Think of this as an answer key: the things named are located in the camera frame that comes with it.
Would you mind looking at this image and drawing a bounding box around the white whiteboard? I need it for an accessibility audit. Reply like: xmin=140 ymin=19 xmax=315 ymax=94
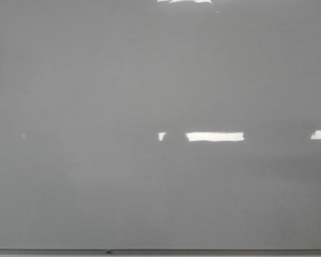
xmin=0 ymin=1 xmax=321 ymax=256

